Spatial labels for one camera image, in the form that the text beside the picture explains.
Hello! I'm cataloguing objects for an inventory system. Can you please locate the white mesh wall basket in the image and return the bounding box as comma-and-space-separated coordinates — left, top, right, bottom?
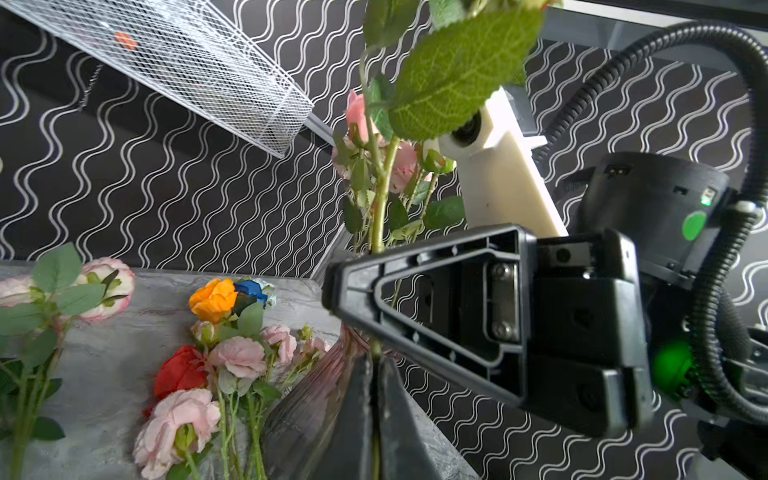
1, 0, 313, 157

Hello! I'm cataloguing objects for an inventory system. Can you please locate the white rose stem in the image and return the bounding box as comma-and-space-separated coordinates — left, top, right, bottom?
358, 0, 562, 480

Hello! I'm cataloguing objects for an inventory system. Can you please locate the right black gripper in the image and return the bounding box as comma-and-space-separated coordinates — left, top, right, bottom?
322, 152, 732, 436

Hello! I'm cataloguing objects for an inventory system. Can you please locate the smoky pink glass vase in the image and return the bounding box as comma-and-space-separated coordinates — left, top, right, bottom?
261, 326, 369, 479

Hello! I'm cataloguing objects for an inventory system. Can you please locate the pile of artificial flowers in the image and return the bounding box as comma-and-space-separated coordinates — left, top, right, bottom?
1, 244, 329, 479

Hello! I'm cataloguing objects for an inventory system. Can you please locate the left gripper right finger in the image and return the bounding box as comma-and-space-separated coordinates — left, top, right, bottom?
377, 357, 440, 480

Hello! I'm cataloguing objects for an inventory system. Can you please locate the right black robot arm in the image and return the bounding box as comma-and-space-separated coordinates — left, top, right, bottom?
323, 21, 767, 479

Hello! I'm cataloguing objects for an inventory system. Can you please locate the pink flower spray stem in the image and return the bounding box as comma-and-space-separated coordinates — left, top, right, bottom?
332, 91, 465, 253

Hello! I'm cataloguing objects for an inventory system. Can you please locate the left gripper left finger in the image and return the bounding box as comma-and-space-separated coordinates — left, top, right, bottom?
311, 354, 374, 480

